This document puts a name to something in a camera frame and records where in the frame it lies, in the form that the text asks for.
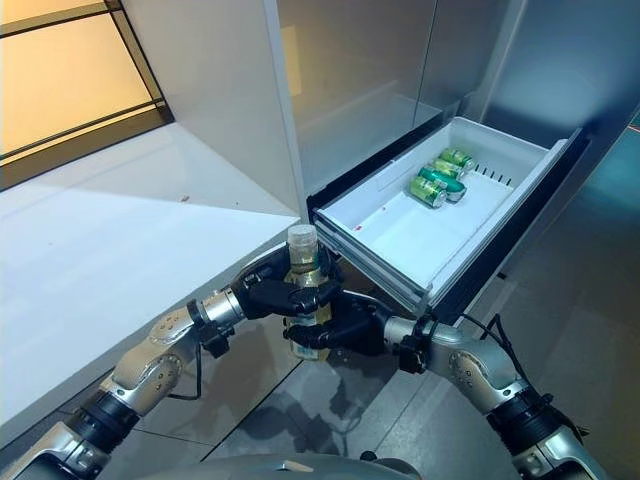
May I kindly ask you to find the dark green drink can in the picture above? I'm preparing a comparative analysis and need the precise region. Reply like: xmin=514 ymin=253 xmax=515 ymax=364
xmin=416 ymin=166 xmax=467 ymax=202

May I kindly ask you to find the clear bottle yellow drink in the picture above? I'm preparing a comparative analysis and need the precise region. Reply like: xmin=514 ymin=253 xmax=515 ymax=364
xmin=285 ymin=224 xmax=335 ymax=362

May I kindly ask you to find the grey robot torso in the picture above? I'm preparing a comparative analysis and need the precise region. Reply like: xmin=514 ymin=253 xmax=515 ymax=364
xmin=198 ymin=452 xmax=417 ymax=480

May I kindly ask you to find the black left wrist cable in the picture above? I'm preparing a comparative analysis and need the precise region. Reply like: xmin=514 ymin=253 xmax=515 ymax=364
xmin=166 ymin=343 xmax=202 ymax=401

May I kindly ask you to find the stainless steel fridge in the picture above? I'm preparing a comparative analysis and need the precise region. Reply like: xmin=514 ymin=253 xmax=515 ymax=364
xmin=277 ymin=0 xmax=529 ymax=201

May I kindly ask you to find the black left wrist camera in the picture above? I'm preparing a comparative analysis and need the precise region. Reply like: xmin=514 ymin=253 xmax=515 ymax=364
xmin=201 ymin=323 xmax=237 ymax=359

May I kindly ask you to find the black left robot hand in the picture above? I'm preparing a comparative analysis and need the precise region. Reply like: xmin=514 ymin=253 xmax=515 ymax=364
xmin=234 ymin=243 xmax=346 ymax=322

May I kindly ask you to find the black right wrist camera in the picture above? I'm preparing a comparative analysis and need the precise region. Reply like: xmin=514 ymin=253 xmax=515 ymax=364
xmin=398 ymin=331 xmax=427 ymax=376

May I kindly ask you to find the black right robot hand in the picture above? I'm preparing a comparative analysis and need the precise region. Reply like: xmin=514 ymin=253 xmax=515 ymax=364
xmin=281 ymin=293 xmax=390 ymax=358

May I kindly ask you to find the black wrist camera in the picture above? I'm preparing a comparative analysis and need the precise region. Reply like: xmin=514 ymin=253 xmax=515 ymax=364
xmin=201 ymin=323 xmax=237 ymax=359
xmin=398 ymin=331 xmax=427 ymax=376

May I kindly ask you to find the white tall side panel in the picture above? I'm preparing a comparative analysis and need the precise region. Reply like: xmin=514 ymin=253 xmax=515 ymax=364
xmin=107 ymin=0 xmax=326 ymax=251

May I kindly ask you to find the light green drink can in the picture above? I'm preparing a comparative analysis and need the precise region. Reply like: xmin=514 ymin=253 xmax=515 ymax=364
xmin=408 ymin=175 xmax=449 ymax=208
xmin=439 ymin=147 xmax=477 ymax=172
xmin=428 ymin=158 xmax=467 ymax=182

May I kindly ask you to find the backlit amber window panel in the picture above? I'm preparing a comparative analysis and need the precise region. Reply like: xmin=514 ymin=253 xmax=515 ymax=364
xmin=0 ymin=0 xmax=177 ymax=192

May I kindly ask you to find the white fridge drawer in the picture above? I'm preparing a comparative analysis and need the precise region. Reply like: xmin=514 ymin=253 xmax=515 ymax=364
xmin=305 ymin=115 xmax=596 ymax=327

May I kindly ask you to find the silver tall cabinet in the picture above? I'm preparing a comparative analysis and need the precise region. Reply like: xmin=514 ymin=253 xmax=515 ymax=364
xmin=488 ymin=0 xmax=640 ymax=154

